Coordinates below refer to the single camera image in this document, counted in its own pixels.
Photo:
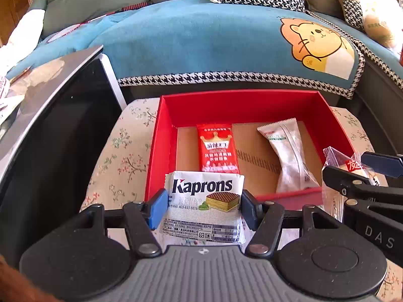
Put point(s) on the white printed plastic bag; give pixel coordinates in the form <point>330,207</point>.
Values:
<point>381,19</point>

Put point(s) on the red white snack packet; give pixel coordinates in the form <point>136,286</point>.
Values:
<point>217,151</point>

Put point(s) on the grey sofa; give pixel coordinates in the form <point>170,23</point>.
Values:
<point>377,110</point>

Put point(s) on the blue lion sofa cover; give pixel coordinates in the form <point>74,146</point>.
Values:
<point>189,44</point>

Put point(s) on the floral tablecloth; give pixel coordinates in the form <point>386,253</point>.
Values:
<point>126,151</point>

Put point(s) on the white wafer packet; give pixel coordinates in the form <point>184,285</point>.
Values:
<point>201,188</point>

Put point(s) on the silver white snack packet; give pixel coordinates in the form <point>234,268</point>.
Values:
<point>292,160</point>

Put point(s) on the blue houndstooth-edged sofa cover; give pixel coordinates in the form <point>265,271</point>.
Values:
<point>377,59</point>

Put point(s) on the red cardboard box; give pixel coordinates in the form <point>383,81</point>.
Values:
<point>239,107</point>

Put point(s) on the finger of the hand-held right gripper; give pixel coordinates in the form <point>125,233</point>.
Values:
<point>362,186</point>
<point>384,163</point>

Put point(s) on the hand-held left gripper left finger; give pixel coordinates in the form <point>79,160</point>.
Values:
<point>157,209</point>

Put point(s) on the white cloth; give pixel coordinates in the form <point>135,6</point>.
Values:
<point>25,34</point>

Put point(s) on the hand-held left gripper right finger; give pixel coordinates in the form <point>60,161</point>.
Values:
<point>249,209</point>

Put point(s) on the round cake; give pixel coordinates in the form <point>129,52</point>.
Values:
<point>338,159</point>

